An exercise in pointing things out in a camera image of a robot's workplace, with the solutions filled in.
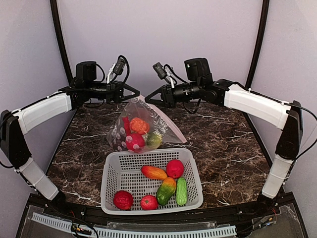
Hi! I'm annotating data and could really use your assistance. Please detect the orange pumpkin toy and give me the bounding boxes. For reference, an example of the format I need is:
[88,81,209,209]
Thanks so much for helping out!
[130,117,150,135]

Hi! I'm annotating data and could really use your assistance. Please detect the red chili pepper toy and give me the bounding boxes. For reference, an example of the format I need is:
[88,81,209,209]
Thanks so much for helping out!
[122,117,131,136]

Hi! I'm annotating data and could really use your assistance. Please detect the clear zip top bag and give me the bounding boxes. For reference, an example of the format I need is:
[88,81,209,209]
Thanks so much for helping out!
[106,96,187,153]

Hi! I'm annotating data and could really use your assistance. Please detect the yellow lemon toy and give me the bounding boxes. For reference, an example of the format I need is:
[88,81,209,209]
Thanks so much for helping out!
[146,132,162,149]

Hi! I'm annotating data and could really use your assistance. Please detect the red wrinkled fruit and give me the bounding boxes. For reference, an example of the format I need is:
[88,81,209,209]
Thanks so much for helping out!
[125,133,145,153]
[113,190,134,210]
[166,160,184,179]

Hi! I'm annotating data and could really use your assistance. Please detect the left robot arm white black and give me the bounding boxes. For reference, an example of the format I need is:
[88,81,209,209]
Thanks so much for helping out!
[0,56,139,202]

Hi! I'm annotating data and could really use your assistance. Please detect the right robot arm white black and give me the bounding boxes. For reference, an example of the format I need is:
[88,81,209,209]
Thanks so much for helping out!
[145,58,303,199]

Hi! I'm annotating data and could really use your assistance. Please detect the orange yellow mango toy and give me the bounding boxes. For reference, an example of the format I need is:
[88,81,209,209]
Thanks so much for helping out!
[141,166,167,180]

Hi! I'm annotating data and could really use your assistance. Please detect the white perforated plastic basket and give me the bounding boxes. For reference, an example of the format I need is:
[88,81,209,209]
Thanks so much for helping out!
[100,148,204,215]

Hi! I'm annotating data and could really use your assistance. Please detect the green bitter gourd toy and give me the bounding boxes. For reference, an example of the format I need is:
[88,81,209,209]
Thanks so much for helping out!
[176,177,188,206]

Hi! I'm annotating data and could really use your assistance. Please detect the green orange mango toy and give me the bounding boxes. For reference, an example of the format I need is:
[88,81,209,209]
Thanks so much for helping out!
[156,177,176,206]

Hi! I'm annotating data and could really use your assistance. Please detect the red tomato fruit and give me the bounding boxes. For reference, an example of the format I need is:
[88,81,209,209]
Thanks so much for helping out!
[140,195,158,211]

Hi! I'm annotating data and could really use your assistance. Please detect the red wrinkled fruit front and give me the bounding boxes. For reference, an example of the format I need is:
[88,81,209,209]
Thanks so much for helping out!
[113,190,134,210]

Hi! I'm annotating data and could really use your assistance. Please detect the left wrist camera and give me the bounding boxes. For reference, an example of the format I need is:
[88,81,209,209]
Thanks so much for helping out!
[106,57,126,83]

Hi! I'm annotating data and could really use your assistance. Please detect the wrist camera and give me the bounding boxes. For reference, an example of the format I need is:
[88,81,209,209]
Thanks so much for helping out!
[106,57,126,83]
[153,62,177,88]

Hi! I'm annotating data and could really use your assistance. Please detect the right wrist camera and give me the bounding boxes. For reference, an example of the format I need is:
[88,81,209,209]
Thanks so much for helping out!
[153,62,177,88]

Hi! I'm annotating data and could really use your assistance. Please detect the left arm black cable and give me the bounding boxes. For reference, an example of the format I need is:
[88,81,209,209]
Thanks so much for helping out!
[95,55,131,85]

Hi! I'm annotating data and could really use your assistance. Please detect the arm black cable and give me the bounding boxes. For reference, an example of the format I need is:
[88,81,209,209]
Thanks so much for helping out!
[95,55,131,85]
[284,103,317,159]

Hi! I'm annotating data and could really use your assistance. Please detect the left black frame post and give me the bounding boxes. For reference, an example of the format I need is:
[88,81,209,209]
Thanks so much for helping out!
[50,0,73,83]

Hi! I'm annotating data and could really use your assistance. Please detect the black frame post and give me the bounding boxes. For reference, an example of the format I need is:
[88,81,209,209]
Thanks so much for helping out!
[50,0,73,83]
[245,0,270,88]

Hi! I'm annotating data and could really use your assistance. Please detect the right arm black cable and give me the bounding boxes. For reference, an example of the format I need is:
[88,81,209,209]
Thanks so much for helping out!
[284,103,317,159]

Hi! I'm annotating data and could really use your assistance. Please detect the right black frame post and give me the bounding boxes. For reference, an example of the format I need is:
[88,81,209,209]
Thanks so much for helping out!
[245,0,270,88]

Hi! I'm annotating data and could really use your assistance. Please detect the black front rail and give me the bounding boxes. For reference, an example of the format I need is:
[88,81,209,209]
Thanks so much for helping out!
[23,192,307,237]

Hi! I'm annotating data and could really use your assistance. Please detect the white slotted cable duct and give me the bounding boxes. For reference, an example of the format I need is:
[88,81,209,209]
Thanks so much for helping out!
[30,212,237,238]

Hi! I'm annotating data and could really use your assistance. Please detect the left electronics board wires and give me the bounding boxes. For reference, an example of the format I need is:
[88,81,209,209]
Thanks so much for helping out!
[66,210,100,238]

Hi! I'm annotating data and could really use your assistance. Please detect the electronics board wires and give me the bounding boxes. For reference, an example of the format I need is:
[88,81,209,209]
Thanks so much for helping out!
[252,208,280,230]
[66,210,100,238]

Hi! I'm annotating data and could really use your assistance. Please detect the right electronics board wires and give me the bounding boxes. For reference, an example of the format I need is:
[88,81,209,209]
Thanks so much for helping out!
[252,208,280,230]

